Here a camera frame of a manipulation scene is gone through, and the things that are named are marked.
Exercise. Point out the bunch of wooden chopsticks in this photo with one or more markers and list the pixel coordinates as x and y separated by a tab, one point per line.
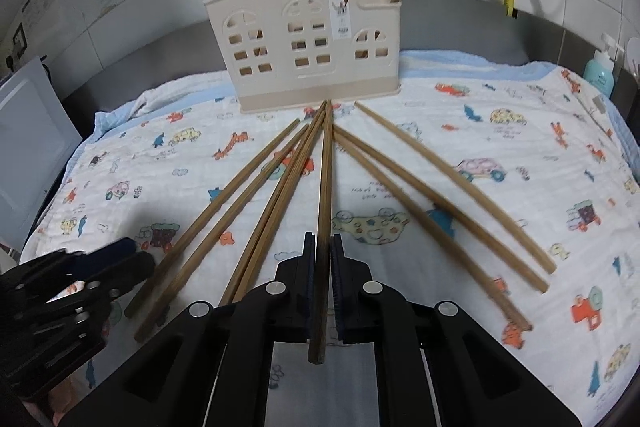
277	202

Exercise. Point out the beige plastic utensil holder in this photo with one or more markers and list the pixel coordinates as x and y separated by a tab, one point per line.
342	67

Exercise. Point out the white kitchen appliance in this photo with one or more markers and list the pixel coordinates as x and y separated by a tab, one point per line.
30	147

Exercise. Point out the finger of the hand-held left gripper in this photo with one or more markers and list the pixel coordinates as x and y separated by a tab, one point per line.
135	267
115	248

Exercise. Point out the teal soap bottle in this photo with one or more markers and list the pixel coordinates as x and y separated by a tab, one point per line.
600	74

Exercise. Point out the wall power socket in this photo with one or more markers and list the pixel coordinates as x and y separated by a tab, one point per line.
19	41

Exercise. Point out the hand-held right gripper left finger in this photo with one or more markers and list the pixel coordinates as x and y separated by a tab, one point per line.
310	277

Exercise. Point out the printed cartoon blanket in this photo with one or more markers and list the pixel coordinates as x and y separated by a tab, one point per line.
200	167

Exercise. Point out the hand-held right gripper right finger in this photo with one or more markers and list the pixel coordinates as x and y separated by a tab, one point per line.
337	277

